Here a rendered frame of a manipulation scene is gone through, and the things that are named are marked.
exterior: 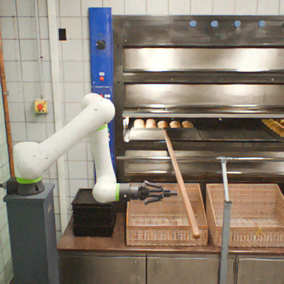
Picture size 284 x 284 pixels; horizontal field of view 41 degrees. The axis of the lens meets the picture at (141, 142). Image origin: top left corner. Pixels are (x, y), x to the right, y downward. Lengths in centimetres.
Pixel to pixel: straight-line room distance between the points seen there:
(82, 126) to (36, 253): 71
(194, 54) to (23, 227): 167
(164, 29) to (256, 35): 65
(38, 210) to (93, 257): 86
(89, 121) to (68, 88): 117
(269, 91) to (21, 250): 200
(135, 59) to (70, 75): 50
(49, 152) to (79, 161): 128
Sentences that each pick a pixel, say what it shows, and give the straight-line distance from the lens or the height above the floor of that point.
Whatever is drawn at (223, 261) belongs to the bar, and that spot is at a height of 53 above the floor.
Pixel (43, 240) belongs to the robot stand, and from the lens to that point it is 201.
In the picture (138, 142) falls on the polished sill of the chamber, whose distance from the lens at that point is 290.
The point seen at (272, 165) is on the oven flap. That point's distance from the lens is 308.
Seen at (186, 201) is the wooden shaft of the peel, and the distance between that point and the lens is 182.
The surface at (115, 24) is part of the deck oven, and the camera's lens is 281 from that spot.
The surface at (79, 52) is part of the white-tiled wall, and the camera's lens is 284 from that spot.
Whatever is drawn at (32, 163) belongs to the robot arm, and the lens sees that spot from 173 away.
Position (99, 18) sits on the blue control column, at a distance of 279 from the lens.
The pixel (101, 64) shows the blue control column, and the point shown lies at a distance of 279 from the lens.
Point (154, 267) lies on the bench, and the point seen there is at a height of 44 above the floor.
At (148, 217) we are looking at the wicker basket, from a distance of 300.
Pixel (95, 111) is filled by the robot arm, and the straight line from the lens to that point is 174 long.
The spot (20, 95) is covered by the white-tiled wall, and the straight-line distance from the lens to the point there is 299.
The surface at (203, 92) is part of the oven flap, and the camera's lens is 285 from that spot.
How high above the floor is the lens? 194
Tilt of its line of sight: 15 degrees down
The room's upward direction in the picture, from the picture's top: straight up
